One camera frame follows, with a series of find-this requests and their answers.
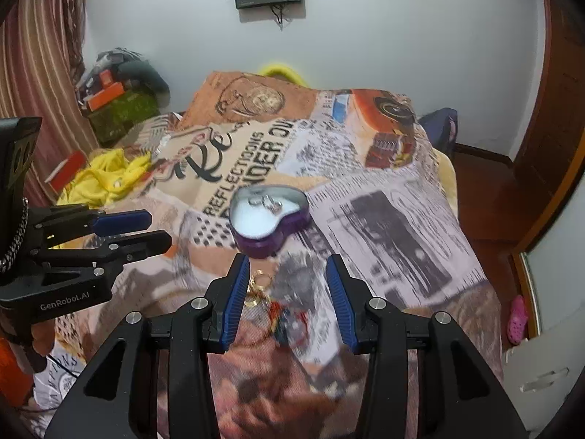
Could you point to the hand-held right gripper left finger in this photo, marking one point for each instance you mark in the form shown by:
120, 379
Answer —
234, 304

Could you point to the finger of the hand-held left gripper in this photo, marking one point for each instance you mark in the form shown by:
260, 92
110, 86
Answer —
121, 222
146, 243

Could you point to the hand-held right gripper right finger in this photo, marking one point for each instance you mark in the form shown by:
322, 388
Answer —
342, 304

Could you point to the purple heart-shaped tin box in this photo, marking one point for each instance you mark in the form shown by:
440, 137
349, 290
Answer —
256, 227

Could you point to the silver jewelry piece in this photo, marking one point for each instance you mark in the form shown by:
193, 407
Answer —
274, 206

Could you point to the yellow cloth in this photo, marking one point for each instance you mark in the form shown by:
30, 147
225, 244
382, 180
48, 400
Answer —
100, 178

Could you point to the red and white box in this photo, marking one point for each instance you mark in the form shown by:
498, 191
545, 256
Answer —
68, 168

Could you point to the printed blanket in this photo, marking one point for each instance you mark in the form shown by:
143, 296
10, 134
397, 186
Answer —
388, 238

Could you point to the orange cloth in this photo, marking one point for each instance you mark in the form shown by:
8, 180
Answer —
11, 370

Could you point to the green box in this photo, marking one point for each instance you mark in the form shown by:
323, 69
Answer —
123, 114

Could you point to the orange box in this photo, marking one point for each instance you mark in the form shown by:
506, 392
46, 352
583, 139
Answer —
105, 97

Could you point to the pink shoe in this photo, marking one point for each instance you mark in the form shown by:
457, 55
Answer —
516, 320

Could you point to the striped curtain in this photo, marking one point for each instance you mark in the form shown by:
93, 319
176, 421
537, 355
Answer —
41, 55

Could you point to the dark blue chair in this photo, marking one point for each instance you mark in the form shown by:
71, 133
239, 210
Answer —
436, 123

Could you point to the white plastic cabinet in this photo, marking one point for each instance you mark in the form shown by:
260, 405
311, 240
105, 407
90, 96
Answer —
548, 366

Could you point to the yellow plastic basin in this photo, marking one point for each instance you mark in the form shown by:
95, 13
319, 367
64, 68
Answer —
279, 70

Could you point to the wooden door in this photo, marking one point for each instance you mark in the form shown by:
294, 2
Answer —
562, 123

